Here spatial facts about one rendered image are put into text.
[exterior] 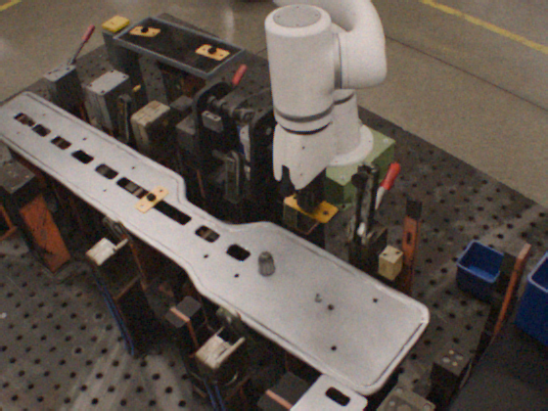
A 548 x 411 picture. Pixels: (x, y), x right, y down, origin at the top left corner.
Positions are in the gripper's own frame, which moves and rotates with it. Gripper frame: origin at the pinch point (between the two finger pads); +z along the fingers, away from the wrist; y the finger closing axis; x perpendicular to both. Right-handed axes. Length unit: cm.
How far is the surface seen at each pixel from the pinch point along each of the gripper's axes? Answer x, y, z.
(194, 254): -26.7, 5.7, 27.6
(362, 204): 0.1, -15.0, 14.6
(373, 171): 1.9, -15.6, 6.0
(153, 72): -126, -64, 58
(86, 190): -62, 7, 28
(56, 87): -102, -13, 24
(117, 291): -38, 20, 34
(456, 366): 30.9, 2.3, 19.6
